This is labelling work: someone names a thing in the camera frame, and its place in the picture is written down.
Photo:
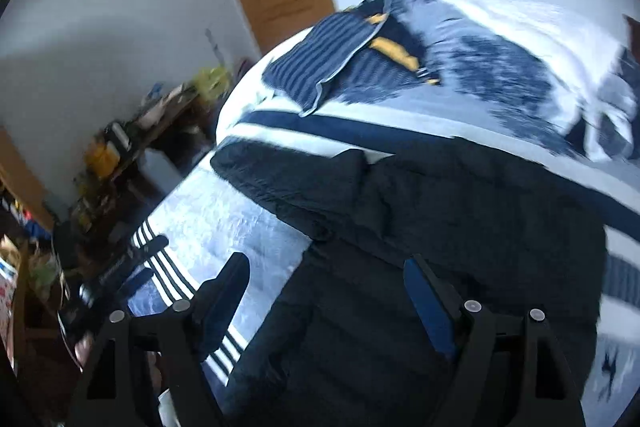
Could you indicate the blue striped pillow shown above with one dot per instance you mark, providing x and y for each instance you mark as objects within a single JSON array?
[{"x": 310, "y": 57}]

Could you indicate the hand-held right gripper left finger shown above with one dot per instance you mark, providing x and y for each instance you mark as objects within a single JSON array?
[{"x": 220, "y": 309}]

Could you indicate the yellow plastic bag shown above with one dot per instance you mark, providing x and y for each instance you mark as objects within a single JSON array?
[{"x": 212, "y": 79}]

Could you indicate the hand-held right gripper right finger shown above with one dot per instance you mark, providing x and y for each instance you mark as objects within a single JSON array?
[{"x": 427, "y": 309}]

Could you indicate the metal rod stand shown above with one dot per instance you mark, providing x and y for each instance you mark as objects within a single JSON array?
[{"x": 214, "y": 44}]

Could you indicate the dark wooden side table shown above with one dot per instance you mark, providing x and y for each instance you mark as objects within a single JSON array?
[{"x": 150, "y": 142}]

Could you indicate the white plastic container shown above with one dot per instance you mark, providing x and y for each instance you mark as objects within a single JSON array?
[{"x": 161, "y": 168}]

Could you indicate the black puffer jacket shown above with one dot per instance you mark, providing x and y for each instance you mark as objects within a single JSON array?
[{"x": 400, "y": 207}]

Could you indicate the person's left hand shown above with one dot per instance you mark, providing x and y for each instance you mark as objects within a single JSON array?
[{"x": 83, "y": 348}]

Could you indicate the yellow jar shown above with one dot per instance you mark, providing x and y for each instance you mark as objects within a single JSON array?
[{"x": 102, "y": 156}]

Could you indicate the bed with blue striped sheet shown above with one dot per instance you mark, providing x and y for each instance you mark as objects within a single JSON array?
[{"x": 225, "y": 222}]

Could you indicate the white and blue duvet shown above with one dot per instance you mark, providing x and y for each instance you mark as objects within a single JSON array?
[{"x": 500, "y": 57}]

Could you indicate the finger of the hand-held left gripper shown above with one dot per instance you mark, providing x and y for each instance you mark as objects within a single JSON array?
[
  {"x": 136, "y": 282},
  {"x": 150, "y": 243}
]

